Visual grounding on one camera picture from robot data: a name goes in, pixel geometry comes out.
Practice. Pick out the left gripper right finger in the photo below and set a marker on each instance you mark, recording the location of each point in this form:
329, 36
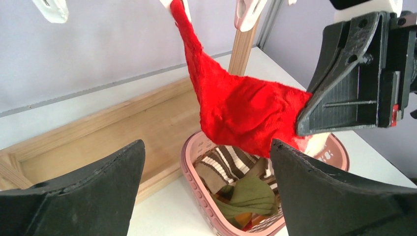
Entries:
321, 200

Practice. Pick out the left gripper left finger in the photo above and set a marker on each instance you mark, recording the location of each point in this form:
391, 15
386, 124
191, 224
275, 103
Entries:
94, 200

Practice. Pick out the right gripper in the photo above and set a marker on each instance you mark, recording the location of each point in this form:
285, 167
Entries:
348, 97

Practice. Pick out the olive orange striped sock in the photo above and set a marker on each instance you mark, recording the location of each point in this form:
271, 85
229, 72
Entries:
250, 195

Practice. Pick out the brown white striped sock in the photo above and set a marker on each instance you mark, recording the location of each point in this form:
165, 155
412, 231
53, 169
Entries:
225, 165

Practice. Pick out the red sock with face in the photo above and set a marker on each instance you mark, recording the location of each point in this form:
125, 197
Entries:
242, 111

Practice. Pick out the white plastic clip hanger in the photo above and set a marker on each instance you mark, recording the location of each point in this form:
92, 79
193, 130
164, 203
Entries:
246, 12

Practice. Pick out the wooden hanger stand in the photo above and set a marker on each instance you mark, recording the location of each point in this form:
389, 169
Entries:
163, 118

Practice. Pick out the pink laundry basket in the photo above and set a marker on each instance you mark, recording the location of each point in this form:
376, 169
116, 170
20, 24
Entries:
198, 144

